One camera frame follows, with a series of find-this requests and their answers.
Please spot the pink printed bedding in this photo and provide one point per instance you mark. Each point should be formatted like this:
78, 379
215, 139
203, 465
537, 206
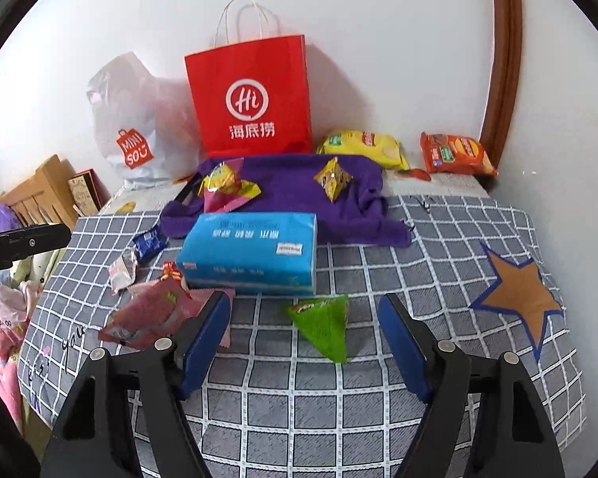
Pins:
10, 358

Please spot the grey checkered blanket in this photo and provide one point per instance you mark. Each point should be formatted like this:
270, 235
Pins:
329, 408

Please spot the blue tissue pack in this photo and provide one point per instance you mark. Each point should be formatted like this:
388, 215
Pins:
251, 254

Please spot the small silver snack packet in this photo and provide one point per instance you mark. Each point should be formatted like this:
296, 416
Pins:
123, 271

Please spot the yellow pyramid snack packet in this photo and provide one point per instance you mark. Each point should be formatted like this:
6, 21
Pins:
333, 179

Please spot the white plastic shopping bag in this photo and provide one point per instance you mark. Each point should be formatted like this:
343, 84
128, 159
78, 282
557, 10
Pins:
134, 134

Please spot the red strawberry snack packet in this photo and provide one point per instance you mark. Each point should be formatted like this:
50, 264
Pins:
170, 273

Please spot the orange chips packet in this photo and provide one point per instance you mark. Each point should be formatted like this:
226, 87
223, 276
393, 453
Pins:
456, 154

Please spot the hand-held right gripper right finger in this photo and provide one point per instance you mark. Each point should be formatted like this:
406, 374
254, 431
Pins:
401, 343

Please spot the red paper bag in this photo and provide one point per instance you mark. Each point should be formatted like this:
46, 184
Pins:
251, 94

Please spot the yellow green snack packet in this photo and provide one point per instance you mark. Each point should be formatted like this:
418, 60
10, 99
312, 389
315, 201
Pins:
224, 179

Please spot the magenta snack packet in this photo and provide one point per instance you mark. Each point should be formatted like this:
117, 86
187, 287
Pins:
218, 203

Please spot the green triangular snack packet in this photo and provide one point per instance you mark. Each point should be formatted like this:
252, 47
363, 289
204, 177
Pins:
324, 321

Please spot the large pink snack packet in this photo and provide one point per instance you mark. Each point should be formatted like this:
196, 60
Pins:
147, 316

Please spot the brown wooden door frame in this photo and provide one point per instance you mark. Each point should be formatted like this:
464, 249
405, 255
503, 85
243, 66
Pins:
503, 59

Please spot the small blue snack packet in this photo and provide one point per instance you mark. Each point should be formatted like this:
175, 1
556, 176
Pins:
148, 245

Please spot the brown patterned box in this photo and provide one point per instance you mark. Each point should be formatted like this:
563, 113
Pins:
87, 194

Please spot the purple cloth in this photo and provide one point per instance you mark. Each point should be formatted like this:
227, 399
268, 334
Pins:
289, 194

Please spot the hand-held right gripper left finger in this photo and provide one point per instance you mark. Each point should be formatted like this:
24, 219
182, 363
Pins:
207, 343

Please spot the yellow chips packet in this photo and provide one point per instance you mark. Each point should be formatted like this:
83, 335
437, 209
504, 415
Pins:
364, 147

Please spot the wooden headboard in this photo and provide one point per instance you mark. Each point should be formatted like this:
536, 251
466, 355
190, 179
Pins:
40, 194

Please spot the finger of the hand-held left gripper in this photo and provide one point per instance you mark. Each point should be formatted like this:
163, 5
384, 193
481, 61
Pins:
40, 240

